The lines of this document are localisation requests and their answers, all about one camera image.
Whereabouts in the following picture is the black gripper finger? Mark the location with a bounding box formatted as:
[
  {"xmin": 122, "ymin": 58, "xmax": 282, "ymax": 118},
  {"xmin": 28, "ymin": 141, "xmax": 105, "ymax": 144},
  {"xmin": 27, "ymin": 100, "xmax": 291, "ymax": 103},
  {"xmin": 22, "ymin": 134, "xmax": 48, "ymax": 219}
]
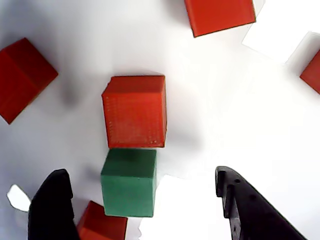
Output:
[
  {"xmin": 214, "ymin": 165, "xmax": 309, "ymax": 240},
  {"xmin": 27, "ymin": 168, "xmax": 81, "ymax": 240}
]

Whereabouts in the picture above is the green cube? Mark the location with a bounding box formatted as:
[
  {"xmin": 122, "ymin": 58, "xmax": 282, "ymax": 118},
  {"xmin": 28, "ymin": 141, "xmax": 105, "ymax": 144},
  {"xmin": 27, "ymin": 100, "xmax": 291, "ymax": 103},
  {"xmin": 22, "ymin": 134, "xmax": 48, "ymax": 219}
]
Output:
[{"xmin": 100, "ymin": 147, "xmax": 158, "ymax": 219}]

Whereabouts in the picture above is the red cube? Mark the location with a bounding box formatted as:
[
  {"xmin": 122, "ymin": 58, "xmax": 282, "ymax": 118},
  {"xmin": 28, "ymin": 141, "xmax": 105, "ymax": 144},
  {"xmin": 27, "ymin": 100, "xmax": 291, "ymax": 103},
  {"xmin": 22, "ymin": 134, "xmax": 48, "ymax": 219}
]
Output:
[
  {"xmin": 76, "ymin": 200, "xmax": 129, "ymax": 240},
  {"xmin": 184, "ymin": 0, "xmax": 257, "ymax": 39},
  {"xmin": 299, "ymin": 49, "xmax": 320, "ymax": 96},
  {"xmin": 0, "ymin": 37, "xmax": 59, "ymax": 125},
  {"xmin": 101, "ymin": 75, "xmax": 168, "ymax": 149}
]

